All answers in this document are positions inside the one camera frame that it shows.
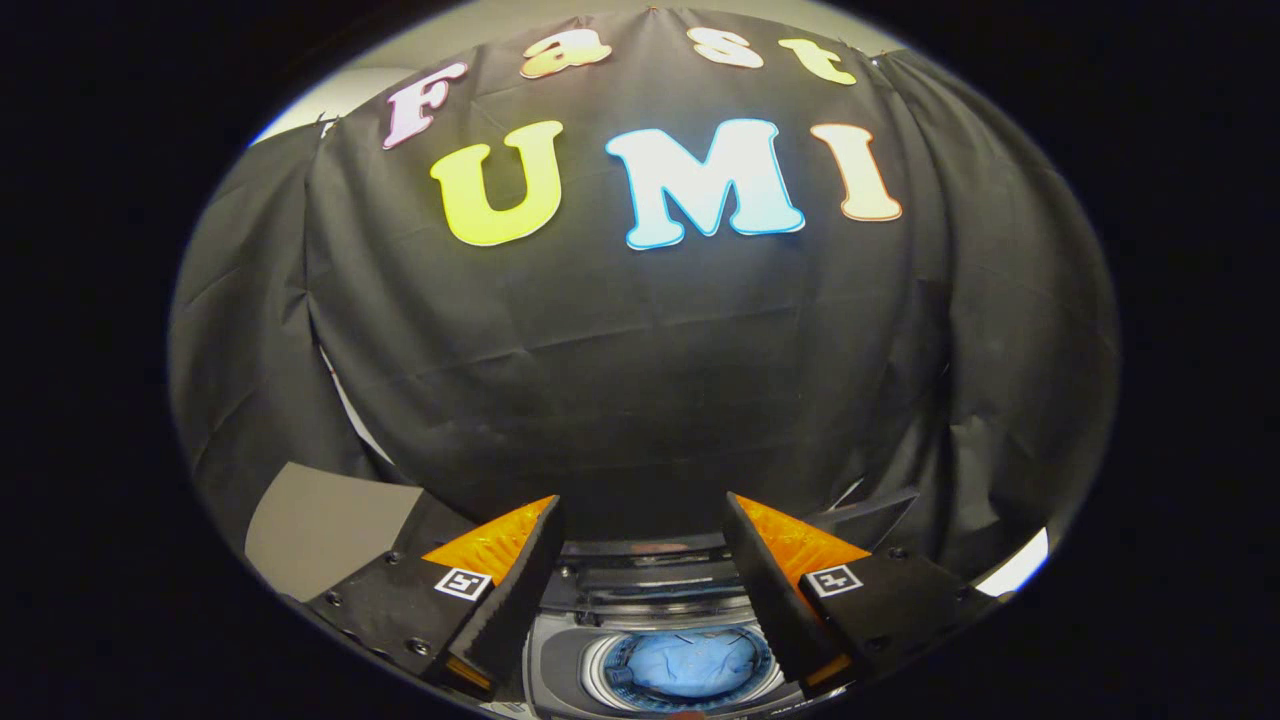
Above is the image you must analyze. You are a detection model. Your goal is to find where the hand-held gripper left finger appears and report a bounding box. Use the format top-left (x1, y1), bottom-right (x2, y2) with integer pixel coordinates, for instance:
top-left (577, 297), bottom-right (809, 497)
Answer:
top-left (300, 495), bottom-right (567, 701)

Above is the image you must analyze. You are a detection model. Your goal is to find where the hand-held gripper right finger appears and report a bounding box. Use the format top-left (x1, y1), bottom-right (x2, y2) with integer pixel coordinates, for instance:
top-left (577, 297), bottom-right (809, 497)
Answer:
top-left (722, 492), bottom-right (1013, 701)

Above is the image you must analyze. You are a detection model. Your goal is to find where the grey washing machine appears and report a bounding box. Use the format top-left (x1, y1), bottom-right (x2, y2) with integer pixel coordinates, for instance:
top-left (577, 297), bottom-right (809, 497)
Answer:
top-left (520, 535), bottom-right (811, 720)

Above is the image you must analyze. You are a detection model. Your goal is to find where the light blue polo shirt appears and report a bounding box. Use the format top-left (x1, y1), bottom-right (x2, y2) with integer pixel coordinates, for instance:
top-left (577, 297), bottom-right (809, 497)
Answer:
top-left (620, 630), bottom-right (766, 699)

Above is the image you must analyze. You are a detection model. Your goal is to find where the grey cabinet with dark top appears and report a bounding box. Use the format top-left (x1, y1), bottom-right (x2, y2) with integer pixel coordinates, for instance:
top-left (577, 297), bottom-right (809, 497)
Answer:
top-left (245, 462), bottom-right (476, 604)

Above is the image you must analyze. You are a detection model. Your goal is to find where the black backdrop cloth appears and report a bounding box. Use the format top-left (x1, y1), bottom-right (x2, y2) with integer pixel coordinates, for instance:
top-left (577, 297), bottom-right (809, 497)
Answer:
top-left (168, 8), bottom-right (1121, 601)

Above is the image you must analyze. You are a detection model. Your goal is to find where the white board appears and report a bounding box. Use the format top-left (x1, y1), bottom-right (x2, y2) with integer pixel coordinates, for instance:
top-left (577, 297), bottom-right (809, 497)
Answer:
top-left (975, 527), bottom-right (1051, 598)

